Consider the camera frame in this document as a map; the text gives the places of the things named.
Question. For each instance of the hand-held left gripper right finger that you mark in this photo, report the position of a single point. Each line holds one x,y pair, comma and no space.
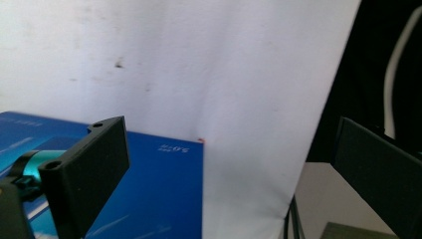
381,172

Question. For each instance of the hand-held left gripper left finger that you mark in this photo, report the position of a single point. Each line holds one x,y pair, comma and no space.
86,172

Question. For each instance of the blue cardboard box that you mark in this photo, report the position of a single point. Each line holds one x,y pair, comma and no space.
162,189

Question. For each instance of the white curved tube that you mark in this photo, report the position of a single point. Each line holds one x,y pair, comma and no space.
393,69

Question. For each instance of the white paper sheet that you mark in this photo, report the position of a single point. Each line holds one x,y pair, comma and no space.
215,66

